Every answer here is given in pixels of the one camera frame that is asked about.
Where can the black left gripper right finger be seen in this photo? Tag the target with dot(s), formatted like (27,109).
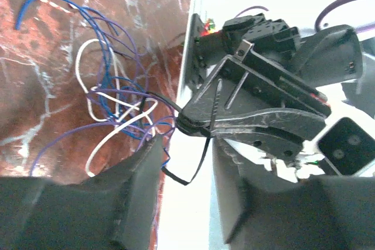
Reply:
(259,210)

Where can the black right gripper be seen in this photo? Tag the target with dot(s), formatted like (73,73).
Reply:
(252,95)

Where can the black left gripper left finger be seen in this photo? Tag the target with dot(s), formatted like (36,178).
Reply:
(112,210)

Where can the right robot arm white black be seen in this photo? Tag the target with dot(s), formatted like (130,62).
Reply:
(333,55)

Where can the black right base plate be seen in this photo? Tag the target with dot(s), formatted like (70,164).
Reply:
(196,67)

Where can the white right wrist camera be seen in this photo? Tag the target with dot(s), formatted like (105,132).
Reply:
(340,146)

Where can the aluminium front rail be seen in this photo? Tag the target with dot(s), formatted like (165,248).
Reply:
(184,92)

